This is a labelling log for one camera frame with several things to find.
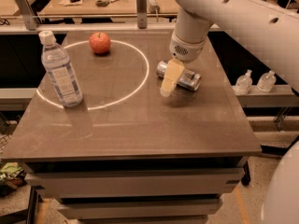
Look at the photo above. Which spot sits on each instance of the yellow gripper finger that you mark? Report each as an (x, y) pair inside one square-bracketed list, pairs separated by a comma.
[(174, 71)]

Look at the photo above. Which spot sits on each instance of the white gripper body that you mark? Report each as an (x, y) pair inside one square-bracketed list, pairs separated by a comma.
[(186, 50)]

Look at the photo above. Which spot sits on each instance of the silver blue redbull can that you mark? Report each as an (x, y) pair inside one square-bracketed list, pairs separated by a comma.
[(189, 80)]

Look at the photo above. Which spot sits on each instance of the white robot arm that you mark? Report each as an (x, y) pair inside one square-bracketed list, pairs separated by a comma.
[(268, 32)]

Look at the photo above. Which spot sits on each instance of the white power strip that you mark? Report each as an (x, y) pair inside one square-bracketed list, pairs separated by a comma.
[(153, 6)]

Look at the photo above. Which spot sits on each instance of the small clear sanitizer bottle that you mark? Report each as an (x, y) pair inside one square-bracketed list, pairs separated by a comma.
[(243, 83)]

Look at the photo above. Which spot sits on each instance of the red apple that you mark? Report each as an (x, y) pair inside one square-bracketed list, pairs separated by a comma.
[(100, 43)]

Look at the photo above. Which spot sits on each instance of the grey table with drawers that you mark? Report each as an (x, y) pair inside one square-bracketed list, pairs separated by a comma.
[(126, 154)]

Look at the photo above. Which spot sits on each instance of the clear plastic water bottle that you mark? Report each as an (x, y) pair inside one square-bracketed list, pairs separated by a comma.
[(62, 75)]

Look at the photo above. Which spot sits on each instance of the green package on floor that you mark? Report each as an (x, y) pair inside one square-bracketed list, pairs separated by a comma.
[(12, 176)]

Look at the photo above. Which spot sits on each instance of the middle metal bracket post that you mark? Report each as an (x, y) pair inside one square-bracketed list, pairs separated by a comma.
[(141, 12)]

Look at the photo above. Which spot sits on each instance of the metal bracket post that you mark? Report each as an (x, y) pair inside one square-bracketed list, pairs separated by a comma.
[(29, 17), (141, 12)]

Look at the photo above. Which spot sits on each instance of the left metal bracket post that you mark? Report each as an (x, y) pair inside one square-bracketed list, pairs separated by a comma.
[(29, 17)]

